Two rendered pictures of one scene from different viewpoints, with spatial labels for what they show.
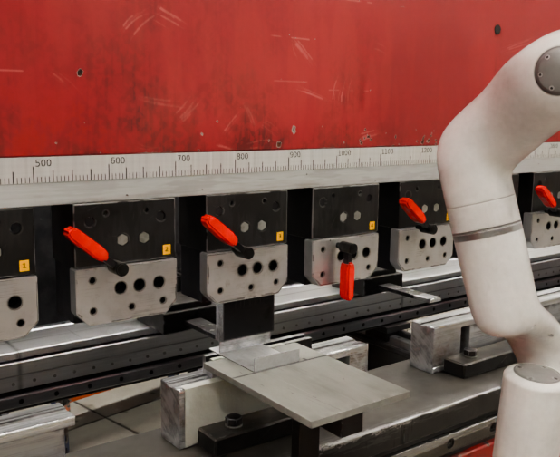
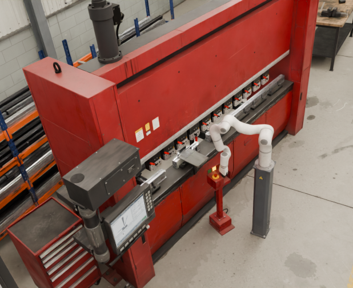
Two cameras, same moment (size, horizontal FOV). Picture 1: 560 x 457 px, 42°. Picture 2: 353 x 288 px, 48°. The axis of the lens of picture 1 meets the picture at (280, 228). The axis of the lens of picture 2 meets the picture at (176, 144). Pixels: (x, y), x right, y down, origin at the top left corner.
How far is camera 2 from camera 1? 3.09 m
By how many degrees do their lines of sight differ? 29
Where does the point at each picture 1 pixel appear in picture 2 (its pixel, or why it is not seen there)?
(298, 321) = not seen: hidden behind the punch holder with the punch
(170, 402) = (174, 163)
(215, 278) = (179, 147)
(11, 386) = not seen: hidden behind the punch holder
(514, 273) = (220, 144)
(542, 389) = (225, 157)
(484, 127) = (215, 130)
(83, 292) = (165, 157)
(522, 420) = (223, 160)
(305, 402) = (195, 163)
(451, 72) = (208, 98)
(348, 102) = (193, 114)
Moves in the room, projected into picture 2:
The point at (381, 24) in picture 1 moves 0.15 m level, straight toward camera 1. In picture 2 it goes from (196, 100) to (198, 108)
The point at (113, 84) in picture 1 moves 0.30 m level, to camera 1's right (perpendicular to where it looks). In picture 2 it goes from (165, 132) to (196, 126)
